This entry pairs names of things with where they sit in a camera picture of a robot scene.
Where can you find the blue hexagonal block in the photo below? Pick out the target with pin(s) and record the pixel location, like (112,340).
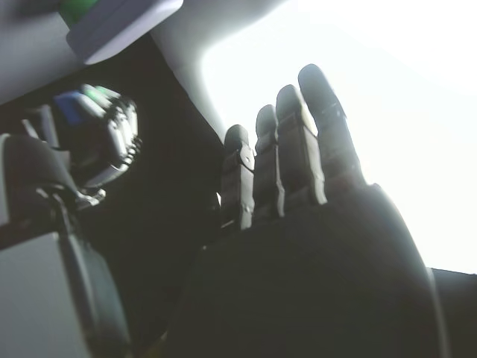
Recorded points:
(71,108)

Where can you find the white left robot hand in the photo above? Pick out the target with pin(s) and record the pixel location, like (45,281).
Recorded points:
(305,279)

